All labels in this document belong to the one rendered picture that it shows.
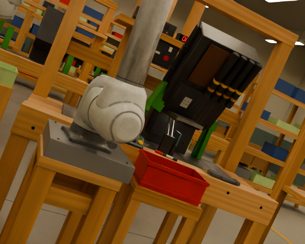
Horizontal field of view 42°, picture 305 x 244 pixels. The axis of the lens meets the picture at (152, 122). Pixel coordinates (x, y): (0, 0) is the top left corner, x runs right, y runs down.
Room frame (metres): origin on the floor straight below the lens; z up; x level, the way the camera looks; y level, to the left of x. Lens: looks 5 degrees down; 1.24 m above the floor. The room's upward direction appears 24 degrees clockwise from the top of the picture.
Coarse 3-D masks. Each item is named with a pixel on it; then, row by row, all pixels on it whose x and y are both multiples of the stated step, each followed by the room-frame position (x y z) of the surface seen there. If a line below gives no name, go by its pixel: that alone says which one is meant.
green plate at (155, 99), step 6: (162, 84) 2.26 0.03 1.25; (156, 90) 2.28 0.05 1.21; (162, 90) 2.22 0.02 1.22; (150, 96) 2.30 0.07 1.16; (156, 96) 2.21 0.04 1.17; (162, 96) 2.23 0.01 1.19; (150, 102) 2.22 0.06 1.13; (156, 102) 2.23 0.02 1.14; (162, 102) 2.24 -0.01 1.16; (156, 108) 2.23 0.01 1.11; (162, 108) 2.24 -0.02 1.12
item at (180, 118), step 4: (164, 112) 2.33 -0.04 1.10; (168, 112) 2.24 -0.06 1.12; (172, 112) 2.19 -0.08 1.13; (172, 116) 2.15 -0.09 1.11; (176, 116) 2.09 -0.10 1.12; (180, 116) 2.14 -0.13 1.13; (176, 120) 2.07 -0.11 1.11; (180, 120) 2.08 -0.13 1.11; (184, 120) 2.08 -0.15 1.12; (188, 120) 2.12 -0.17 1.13; (192, 120) 2.29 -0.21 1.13; (188, 124) 2.11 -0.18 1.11; (192, 124) 2.10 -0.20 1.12; (196, 124) 2.10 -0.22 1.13; (196, 128) 2.12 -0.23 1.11; (200, 128) 2.11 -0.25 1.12
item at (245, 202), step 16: (32, 112) 1.84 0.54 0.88; (48, 112) 1.90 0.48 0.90; (16, 128) 1.83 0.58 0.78; (32, 128) 1.85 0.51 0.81; (208, 176) 2.09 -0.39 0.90; (208, 192) 2.10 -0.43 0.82; (224, 192) 2.12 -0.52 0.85; (240, 192) 2.15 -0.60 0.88; (256, 192) 2.24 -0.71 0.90; (224, 208) 2.13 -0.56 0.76; (240, 208) 2.16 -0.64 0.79; (256, 208) 2.18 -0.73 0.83; (272, 208) 2.21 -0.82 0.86
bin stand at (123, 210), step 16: (128, 192) 1.88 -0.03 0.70; (144, 192) 1.68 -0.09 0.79; (112, 208) 1.89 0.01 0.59; (128, 208) 1.68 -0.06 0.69; (160, 208) 1.71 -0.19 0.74; (176, 208) 1.73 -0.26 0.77; (192, 208) 1.74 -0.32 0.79; (112, 224) 1.87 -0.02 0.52; (128, 224) 1.68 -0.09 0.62; (192, 224) 1.76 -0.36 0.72; (112, 240) 1.68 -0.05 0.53; (160, 240) 1.94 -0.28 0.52; (176, 240) 1.75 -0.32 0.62
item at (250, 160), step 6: (252, 144) 12.12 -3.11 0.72; (246, 156) 11.61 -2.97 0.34; (252, 156) 11.69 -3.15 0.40; (240, 162) 12.06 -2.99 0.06; (246, 162) 11.65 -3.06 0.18; (252, 162) 11.72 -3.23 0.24; (258, 162) 11.81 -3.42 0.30; (264, 162) 11.92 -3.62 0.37; (252, 168) 12.19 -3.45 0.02; (258, 168) 11.84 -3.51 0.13
